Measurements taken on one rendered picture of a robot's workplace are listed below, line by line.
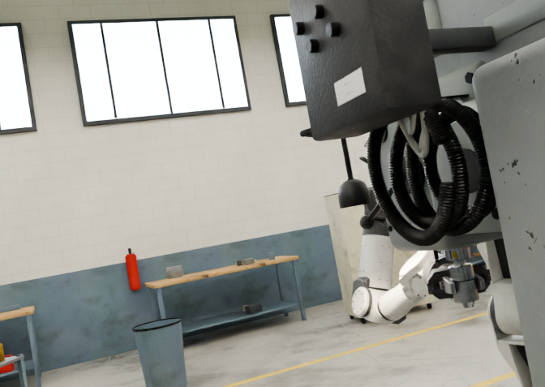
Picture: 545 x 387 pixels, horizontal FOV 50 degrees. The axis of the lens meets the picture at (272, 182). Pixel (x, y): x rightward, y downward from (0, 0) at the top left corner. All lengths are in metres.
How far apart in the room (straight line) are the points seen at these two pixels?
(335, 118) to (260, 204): 8.28
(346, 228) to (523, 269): 6.51
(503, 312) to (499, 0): 1.21
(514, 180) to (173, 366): 5.28
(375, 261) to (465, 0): 0.86
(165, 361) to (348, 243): 2.69
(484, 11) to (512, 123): 0.25
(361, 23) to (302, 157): 8.71
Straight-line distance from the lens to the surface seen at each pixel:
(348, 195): 1.32
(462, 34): 0.88
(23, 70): 8.76
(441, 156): 1.01
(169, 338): 5.80
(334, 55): 0.77
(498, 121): 0.75
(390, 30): 0.70
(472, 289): 1.20
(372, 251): 1.64
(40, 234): 8.46
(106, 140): 8.65
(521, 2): 0.89
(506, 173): 0.75
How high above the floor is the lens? 1.42
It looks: 4 degrees up
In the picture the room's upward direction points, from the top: 10 degrees counter-clockwise
